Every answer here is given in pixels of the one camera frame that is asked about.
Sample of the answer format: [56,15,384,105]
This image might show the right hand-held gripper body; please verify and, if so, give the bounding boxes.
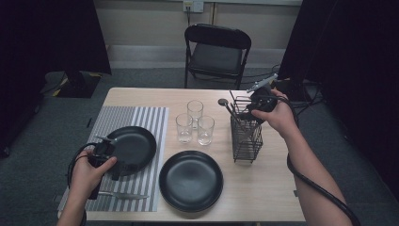
[245,73,279,115]

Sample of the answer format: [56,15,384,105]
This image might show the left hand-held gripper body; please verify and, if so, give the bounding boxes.
[88,136,117,201]

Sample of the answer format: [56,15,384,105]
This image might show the metal table knife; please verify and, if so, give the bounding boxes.
[98,190,151,201]

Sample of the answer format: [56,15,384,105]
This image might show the black round plate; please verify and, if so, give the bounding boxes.
[104,125,157,177]
[158,150,225,214]

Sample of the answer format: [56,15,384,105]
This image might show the black wire cutlery holder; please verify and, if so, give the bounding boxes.
[230,95,263,164]

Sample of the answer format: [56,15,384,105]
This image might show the clear drinking glass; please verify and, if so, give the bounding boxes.
[197,115,215,146]
[186,100,204,130]
[175,113,194,144]

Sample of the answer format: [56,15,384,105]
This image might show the person's right hand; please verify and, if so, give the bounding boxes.
[250,89,299,139]

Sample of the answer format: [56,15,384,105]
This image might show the person's left hand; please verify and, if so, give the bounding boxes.
[69,149,119,202]

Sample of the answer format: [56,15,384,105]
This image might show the metal spoon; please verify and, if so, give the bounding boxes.
[217,98,244,126]

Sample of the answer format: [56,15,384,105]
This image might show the black stand base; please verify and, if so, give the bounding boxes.
[271,76,314,102]
[40,70,103,99]

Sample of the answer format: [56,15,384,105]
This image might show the grey striped placemat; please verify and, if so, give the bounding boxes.
[57,105,169,213]

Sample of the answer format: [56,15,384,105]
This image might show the black folding chair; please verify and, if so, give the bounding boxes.
[184,23,252,90]

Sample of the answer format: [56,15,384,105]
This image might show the dark curtain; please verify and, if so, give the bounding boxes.
[277,0,399,202]
[0,0,112,152]

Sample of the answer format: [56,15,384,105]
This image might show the thin metal utensil handle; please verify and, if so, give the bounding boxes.
[229,89,241,109]

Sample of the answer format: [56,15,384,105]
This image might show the black floor cables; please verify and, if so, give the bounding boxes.
[291,89,326,117]
[241,64,281,85]

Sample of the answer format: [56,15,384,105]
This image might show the left hand-held gripper cable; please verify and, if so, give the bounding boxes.
[66,141,100,226]

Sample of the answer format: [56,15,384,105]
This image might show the hand-held gripper cable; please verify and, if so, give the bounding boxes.
[66,141,100,226]
[275,93,361,226]

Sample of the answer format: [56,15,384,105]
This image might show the right hand-held gripper cable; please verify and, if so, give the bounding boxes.
[275,93,361,226]

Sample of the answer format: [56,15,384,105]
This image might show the white wall socket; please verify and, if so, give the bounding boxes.
[183,0,205,13]

